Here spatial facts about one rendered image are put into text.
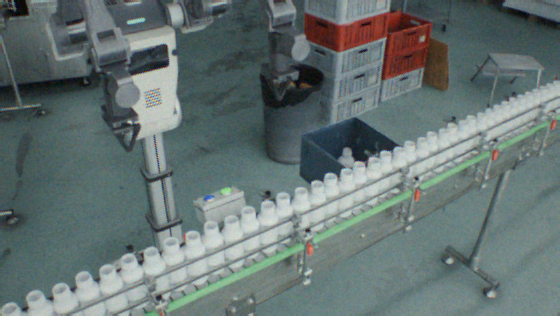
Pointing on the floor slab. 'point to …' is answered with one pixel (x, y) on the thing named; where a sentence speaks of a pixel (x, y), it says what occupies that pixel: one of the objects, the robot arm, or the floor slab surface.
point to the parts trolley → (427, 12)
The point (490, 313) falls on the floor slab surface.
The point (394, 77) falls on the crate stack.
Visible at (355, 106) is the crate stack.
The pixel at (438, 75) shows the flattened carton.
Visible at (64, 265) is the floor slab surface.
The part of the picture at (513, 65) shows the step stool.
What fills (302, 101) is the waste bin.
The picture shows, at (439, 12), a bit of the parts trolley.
